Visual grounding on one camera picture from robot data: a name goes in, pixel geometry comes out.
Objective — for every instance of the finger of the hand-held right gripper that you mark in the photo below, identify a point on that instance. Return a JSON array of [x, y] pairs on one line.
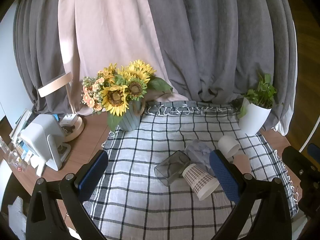
[[293, 158], [314, 150]]

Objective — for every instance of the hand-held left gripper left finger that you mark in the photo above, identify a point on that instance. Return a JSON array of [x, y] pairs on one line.
[[93, 173]]

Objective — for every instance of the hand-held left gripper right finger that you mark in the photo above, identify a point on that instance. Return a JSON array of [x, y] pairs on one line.
[[223, 177]]

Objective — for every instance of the houndstooth paper cup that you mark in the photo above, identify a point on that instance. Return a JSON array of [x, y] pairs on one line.
[[200, 182]]

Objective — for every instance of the pink cup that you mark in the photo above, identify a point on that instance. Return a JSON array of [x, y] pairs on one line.
[[242, 163]]

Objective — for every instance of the white cup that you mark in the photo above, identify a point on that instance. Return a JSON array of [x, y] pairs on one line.
[[228, 145]]

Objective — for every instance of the lavender crumpled cup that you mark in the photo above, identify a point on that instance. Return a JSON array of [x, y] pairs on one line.
[[200, 152]]

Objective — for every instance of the grey glass cup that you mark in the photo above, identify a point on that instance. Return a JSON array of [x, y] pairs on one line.
[[171, 167]]

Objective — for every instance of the white curved tube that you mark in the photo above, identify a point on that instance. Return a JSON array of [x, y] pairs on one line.
[[311, 135]]

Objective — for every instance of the white plant pot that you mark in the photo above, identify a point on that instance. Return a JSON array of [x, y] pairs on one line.
[[253, 118]]

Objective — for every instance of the white desk fan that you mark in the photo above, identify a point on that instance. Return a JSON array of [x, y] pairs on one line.
[[42, 135]]

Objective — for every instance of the checked white tablecloth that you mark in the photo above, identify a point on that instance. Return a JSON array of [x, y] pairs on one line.
[[150, 205]]

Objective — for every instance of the blue striped vase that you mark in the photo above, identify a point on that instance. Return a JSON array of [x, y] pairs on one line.
[[130, 120]]

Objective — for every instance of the green potted plant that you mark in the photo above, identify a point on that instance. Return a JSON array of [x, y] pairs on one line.
[[262, 92]]

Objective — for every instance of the clear plastic organiser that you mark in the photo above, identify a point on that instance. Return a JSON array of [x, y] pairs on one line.
[[13, 158]]

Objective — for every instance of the sunflower bouquet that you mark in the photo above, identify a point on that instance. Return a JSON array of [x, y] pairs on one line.
[[117, 93]]

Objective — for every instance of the striped grey cushion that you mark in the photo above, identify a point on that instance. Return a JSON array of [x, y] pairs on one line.
[[17, 213]]

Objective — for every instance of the row of books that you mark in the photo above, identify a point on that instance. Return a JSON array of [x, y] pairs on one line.
[[21, 123]]

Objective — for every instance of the beige desk lamp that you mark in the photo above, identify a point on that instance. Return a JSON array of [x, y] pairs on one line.
[[56, 85]]

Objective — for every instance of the grey curtain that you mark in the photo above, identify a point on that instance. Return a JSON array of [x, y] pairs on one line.
[[225, 42]]

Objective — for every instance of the pink curtain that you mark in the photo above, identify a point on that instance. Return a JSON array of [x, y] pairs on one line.
[[105, 35]]

